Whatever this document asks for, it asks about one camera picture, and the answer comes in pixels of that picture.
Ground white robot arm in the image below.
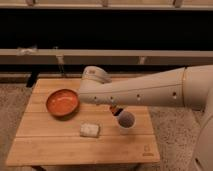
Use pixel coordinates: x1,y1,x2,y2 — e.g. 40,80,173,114
78,65,213,171

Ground white ceramic cup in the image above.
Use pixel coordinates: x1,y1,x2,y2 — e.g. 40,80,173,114
117,111,135,135

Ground white rectangular eraser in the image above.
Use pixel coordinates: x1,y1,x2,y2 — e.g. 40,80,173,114
80,123,100,137

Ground orange ceramic bowl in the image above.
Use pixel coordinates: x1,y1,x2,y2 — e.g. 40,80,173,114
46,89,79,117

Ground grey metal rail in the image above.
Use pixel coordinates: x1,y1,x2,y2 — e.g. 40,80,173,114
0,48,213,66

